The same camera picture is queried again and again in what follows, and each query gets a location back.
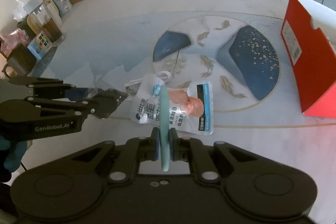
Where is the white spouted drink pouch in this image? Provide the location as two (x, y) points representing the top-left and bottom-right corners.
(129, 74), (192, 132)

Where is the clear bag with dark contents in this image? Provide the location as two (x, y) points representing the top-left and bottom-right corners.
(88, 87), (129, 119)

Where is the teal plastic stick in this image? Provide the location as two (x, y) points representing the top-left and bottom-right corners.
(159, 86), (170, 172)

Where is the blue rubik cube box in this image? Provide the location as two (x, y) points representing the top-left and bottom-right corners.
(27, 32), (52, 60)

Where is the glass jar with white lid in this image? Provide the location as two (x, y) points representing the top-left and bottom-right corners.
(24, 0), (65, 47)

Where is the red cardboard shoe box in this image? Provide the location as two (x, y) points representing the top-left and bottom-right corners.
(281, 0), (335, 119)

